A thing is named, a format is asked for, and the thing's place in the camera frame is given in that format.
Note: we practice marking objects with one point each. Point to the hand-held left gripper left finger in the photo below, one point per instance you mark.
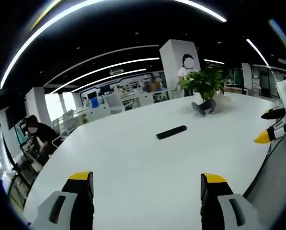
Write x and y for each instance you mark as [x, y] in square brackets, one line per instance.
[61, 206]

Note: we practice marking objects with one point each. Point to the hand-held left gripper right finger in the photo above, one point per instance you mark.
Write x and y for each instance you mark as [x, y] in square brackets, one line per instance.
[227, 206]

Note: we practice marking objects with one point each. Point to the black remote control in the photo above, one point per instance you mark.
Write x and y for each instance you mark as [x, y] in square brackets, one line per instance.
[171, 132]

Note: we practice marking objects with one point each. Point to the green potted plant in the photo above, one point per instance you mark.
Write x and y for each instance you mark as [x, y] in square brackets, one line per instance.
[204, 89]

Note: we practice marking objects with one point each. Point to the white square pillar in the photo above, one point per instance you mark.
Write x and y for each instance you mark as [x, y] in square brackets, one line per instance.
[36, 105]
[179, 67]

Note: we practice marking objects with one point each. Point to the blue bin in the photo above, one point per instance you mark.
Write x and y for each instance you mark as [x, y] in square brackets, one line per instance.
[95, 103]

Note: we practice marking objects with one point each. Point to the white office chair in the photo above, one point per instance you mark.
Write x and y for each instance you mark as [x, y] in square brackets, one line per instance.
[114, 103]

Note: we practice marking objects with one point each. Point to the black wall screen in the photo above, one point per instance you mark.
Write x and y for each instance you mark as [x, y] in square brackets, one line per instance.
[9, 117]

